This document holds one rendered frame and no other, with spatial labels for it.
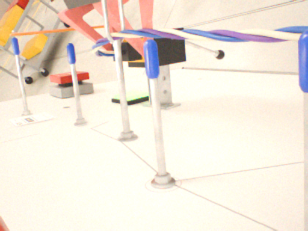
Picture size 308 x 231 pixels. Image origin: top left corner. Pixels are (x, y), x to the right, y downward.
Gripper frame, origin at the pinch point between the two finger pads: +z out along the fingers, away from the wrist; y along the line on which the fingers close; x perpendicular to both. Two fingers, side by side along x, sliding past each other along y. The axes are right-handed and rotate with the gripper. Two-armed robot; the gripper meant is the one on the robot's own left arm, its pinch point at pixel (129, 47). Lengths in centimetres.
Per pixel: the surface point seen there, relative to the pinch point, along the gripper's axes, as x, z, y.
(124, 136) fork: -9.1, 3.7, 7.0
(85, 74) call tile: 2.5, 5.6, -19.1
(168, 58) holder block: 3.0, 3.3, 1.6
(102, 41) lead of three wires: -5.5, -3.7, 5.0
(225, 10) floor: 156, 60, -120
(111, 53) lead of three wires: -2.2, -0.6, -0.3
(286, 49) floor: 124, 72, -64
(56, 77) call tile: -1.3, 3.7, -21.2
